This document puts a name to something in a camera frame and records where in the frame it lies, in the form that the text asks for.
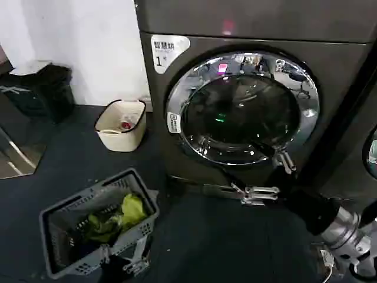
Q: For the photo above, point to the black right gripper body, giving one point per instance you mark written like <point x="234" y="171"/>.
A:
<point x="312" y="209"/>

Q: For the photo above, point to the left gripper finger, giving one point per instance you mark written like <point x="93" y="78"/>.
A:
<point x="135" y="265"/>
<point x="105" y="252"/>

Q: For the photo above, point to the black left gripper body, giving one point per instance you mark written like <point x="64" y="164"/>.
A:
<point x="117" y="271"/>

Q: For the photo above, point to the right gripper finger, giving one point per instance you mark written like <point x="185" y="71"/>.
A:
<point x="284" y="162"/>
<point x="256" y="194"/>

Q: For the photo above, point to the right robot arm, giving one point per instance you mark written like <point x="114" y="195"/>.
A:
<point x="344" y="227"/>

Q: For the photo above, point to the yellow-green garment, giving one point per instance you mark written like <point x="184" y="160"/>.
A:
<point x="132" y="206"/>

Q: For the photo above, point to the grey plastic laundry basket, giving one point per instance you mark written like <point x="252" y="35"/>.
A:
<point x="67" y="212"/>

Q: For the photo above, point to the grey dryer with partial door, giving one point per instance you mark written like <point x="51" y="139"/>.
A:
<point x="347" y="112"/>

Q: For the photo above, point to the round chrome glass dryer door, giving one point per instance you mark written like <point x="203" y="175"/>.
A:
<point x="206" y="97"/>

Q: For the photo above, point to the small white door sticker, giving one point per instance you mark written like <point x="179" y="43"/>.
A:
<point x="173" y="121"/>

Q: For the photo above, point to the cream waste bin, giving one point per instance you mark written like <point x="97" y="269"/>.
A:
<point x="123" y="140"/>

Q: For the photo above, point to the rubbish with red piece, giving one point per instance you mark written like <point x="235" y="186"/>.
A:
<point x="126" y="123"/>

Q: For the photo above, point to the grey front-load dryer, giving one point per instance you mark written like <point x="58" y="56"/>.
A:
<point x="253" y="29"/>

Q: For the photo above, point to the dark cabinet with pale panel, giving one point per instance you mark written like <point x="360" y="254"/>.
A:
<point x="17" y="147"/>

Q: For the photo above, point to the white number label sticker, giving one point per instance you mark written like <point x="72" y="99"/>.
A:
<point x="169" y="53"/>

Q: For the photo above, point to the black trash bin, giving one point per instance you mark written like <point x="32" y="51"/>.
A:
<point x="50" y="91"/>

